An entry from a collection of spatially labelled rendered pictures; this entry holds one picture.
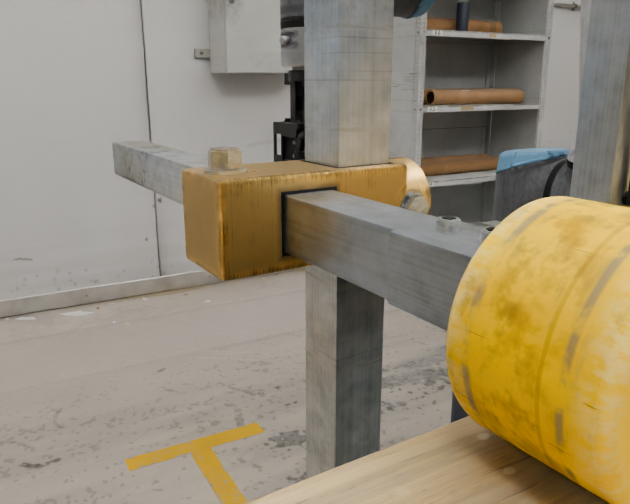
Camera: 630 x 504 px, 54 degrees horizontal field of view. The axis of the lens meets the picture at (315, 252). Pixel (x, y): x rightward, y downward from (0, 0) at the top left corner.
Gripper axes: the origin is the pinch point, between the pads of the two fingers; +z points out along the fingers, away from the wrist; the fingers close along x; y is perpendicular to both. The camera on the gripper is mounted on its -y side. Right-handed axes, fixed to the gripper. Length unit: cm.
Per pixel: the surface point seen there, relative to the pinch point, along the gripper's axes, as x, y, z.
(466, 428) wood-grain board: 27, -50, -7
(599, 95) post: -2.2, -34.0, -17.8
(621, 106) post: -2.2, -35.8, -17.0
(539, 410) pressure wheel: 29, -54, -11
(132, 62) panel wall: -43, 224, -27
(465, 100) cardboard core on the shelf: -201, 175, -9
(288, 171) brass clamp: 25.7, -35.7, -14.3
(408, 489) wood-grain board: 31, -51, -7
